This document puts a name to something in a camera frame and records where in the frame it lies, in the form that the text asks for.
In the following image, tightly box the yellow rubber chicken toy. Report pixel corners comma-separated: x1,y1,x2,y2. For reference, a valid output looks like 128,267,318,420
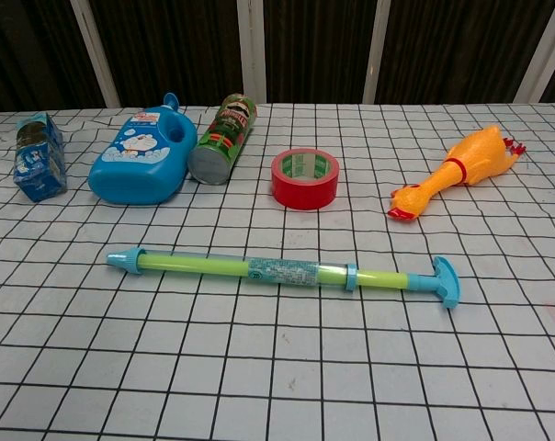
387,124,527,224

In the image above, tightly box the green Pringles can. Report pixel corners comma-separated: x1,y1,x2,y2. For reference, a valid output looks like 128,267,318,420
187,93,258,186

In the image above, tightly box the green blue water pump toy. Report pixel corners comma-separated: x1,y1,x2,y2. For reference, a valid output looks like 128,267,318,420
106,246,462,312

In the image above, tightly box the white railing post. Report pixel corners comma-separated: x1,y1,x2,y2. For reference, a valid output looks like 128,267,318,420
69,0,121,108
513,0,555,104
236,0,266,105
361,0,402,105

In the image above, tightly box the white black-grid tablecloth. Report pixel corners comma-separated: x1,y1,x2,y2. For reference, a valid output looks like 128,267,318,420
0,101,555,441

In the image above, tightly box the blue detergent bottle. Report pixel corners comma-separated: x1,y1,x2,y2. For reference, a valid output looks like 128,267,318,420
87,92,199,206

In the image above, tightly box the red tape roll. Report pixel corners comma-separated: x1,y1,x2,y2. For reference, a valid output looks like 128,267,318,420
270,148,342,211

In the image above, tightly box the blue cookie box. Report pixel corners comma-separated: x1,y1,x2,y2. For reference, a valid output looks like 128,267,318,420
11,111,69,203

